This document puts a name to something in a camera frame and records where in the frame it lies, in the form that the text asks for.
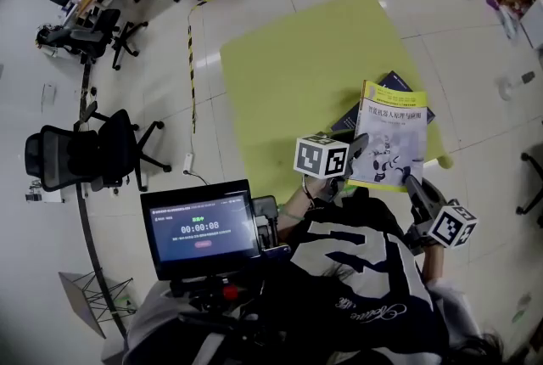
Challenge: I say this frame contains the grey black office chair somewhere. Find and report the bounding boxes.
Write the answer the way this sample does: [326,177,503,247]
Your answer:
[45,8,150,71]

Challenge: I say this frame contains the person's right forearm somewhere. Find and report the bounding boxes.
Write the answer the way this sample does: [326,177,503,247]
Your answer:
[418,242,447,284]

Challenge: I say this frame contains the black power cable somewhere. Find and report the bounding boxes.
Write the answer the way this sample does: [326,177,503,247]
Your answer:
[185,169,212,187]

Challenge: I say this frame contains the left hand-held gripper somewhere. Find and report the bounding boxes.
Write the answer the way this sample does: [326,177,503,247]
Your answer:
[293,132,371,204]

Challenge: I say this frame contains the dark blue textbook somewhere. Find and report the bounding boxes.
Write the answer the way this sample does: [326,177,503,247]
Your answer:
[330,70,437,133]

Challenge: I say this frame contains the white storage box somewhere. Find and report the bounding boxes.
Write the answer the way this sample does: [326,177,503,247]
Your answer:
[518,0,543,51]

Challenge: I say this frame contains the person's left forearm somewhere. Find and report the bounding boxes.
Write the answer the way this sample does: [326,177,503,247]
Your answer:
[276,179,324,242]

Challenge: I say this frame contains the black chest camera rig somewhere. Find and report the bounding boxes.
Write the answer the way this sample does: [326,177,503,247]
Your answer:
[168,194,294,314]

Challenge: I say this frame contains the black monitor screen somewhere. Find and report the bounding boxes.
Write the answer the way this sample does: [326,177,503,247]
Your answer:
[139,178,261,282]

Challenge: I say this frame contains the black mesh office chair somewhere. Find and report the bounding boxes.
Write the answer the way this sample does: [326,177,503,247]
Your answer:
[23,100,173,194]

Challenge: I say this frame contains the grey wire-leg side table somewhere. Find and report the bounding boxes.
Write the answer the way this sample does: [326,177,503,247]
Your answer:
[57,270,137,340]

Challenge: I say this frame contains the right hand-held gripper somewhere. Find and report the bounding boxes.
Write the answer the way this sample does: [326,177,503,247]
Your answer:
[402,173,479,250]

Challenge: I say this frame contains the white device box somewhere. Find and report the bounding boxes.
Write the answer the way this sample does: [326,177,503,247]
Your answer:
[25,180,65,204]

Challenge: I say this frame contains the black and white shirt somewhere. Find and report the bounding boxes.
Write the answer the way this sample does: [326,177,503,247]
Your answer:
[100,195,502,365]

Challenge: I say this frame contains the light green tablecloth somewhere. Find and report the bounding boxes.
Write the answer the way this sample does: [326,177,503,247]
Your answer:
[218,0,455,191]

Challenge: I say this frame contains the black floor cable cover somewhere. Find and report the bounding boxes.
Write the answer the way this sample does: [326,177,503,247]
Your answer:
[75,60,129,340]

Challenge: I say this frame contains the black wrist band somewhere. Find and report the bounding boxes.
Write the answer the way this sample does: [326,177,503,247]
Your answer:
[300,175,318,204]

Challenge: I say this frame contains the yellow black hazard tape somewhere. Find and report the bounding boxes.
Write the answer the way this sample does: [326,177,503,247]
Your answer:
[187,0,307,136]

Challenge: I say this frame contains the white plastic floor item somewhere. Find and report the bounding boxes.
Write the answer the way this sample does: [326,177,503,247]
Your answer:
[495,74,517,102]

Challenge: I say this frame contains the yellow-green robot textbook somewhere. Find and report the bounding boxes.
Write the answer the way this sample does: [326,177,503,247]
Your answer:
[347,79,428,194]

